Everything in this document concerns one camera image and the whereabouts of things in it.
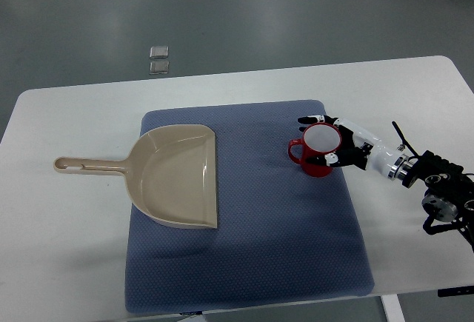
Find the upper metal floor plate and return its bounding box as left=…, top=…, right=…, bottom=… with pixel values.
left=149, top=45, right=169, bottom=59

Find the red cup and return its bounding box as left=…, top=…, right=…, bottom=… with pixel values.
left=287, top=123, right=342, bottom=178

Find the beige plastic dustpan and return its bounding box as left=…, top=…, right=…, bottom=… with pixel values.
left=53, top=124, right=218, bottom=229

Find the white table leg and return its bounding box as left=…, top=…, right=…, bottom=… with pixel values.
left=381, top=295, right=405, bottom=322

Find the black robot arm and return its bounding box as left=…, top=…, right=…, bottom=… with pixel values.
left=389, top=122, right=473, bottom=246

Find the black table control panel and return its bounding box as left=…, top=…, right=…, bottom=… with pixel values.
left=437, top=286, right=474, bottom=298

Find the blue-grey mat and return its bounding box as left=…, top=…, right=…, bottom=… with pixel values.
left=125, top=100, right=374, bottom=314

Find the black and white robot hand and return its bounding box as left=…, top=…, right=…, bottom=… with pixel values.
left=298, top=115, right=407, bottom=180

